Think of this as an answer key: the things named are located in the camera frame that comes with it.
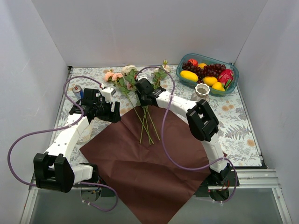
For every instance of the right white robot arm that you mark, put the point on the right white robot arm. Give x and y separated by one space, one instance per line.
202 121

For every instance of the purple grape bunch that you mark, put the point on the purple grape bunch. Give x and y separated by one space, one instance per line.
211 70

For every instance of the yellow mango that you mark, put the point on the yellow mango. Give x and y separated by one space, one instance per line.
189 75

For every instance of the red dragon fruit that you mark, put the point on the red dragon fruit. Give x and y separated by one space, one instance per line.
226 78

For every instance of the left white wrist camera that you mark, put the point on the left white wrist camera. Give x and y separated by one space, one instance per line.
108 93

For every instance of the yellow pear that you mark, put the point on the yellow pear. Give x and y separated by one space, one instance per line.
218 86

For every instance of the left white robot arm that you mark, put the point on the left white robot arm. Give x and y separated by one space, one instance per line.
52 168

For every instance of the rose bud stem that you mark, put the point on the rose bud stem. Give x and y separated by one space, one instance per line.
158 75

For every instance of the pink rose stem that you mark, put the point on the pink rose stem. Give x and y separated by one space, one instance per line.
143 119

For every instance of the peach rose stem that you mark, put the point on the peach rose stem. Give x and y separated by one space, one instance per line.
118 80

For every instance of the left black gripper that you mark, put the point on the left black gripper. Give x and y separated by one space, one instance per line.
108 111

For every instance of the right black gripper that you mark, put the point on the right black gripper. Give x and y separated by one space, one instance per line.
142 100

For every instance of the red apple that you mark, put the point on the red apple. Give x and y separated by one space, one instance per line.
192 62

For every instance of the dark red wrapping paper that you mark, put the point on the dark red wrapping paper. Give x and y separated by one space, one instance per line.
119 143

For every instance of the yellow lemon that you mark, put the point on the yellow lemon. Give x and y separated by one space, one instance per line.
210 80

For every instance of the white ribbed vase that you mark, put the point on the white ribbed vase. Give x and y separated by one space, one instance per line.
201 92

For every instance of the small metal can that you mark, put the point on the small metal can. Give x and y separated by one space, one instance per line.
78 92

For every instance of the floral table mat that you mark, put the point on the floral table mat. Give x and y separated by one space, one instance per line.
235 133

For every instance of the orange fruit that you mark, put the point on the orange fruit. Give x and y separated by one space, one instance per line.
202 65

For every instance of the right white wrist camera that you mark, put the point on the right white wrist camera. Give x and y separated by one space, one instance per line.
142 77

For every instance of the white rose stem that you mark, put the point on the white rose stem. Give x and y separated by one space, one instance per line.
129 73

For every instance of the cream ribbon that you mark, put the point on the cream ribbon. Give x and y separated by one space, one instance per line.
90 132

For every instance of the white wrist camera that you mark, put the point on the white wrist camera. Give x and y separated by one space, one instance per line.
108 93
142 77

